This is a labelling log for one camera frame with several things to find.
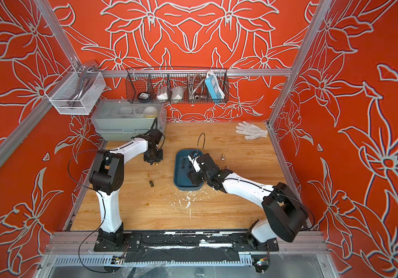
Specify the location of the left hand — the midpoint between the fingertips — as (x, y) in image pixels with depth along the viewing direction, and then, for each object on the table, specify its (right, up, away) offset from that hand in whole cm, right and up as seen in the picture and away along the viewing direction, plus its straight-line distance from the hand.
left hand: (158, 158), depth 100 cm
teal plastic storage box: (+15, -4, -3) cm, 16 cm away
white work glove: (+59, +16, +14) cm, 63 cm away
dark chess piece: (-1, -12, -11) cm, 17 cm away
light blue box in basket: (+33, +37, -11) cm, 51 cm away
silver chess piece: (+39, +1, -1) cm, 39 cm away
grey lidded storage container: (-24, +23, +3) cm, 33 cm away
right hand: (+19, -5, -16) cm, 25 cm away
